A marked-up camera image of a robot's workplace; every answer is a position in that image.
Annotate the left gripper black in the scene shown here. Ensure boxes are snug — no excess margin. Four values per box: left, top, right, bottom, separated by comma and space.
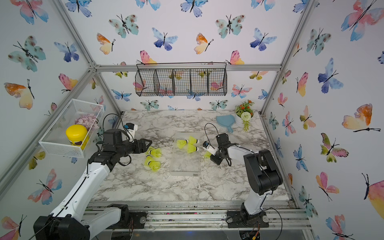
116, 138, 152, 158

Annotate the yellow shuttlecock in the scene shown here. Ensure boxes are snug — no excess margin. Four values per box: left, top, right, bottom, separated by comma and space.
187, 144, 199, 154
189, 136, 199, 145
177, 140, 190, 150
204, 152, 212, 159
145, 155, 161, 173
146, 147, 162, 158

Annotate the translucent plastic storage box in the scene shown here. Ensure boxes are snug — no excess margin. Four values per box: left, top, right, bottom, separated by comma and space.
170, 132, 202, 177

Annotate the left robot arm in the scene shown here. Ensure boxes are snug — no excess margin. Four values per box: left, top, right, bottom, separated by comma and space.
33, 129, 152, 240

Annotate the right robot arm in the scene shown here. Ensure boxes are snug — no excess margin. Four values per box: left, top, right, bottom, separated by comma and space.
203, 134, 283, 228

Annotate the light blue dustpan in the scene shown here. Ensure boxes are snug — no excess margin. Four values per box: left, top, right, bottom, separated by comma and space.
216, 115, 236, 134

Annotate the white potted artificial plant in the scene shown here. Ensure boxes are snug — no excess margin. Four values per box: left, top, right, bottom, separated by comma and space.
235, 100, 254, 132

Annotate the pink flower ball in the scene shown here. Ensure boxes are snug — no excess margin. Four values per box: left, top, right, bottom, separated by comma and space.
75, 114, 100, 131

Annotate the yellow lidded jar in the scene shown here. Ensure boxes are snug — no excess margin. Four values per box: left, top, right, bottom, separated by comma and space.
66, 125, 90, 150

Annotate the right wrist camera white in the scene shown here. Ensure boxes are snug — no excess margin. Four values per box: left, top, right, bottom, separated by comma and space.
203, 141, 217, 155

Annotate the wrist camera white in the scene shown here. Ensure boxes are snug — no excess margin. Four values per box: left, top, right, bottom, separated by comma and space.
203, 141, 217, 155
124, 123, 138, 142

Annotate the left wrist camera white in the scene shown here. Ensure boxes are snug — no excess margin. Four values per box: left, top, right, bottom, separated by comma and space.
124, 123, 138, 142

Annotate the white mesh wall basket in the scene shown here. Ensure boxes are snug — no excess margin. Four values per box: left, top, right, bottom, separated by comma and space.
39, 99, 105, 158

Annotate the black wire wall basket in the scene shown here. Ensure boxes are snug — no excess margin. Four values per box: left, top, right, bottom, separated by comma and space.
134, 62, 228, 98

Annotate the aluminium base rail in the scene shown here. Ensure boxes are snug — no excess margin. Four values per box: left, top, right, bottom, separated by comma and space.
58, 203, 313, 233

